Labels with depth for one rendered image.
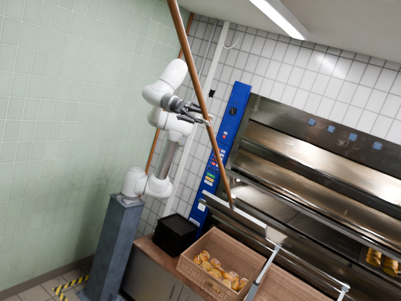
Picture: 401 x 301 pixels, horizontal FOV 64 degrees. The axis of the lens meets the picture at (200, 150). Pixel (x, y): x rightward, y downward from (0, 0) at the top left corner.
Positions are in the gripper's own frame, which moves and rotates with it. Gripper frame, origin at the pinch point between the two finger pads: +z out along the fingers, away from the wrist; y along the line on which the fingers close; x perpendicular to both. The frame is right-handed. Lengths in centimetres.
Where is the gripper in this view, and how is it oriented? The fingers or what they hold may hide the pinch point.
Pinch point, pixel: (206, 118)
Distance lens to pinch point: 154.1
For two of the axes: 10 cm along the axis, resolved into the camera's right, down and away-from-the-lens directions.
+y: -5.9, 7.2, -3.6
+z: 7.8, 4.0, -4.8
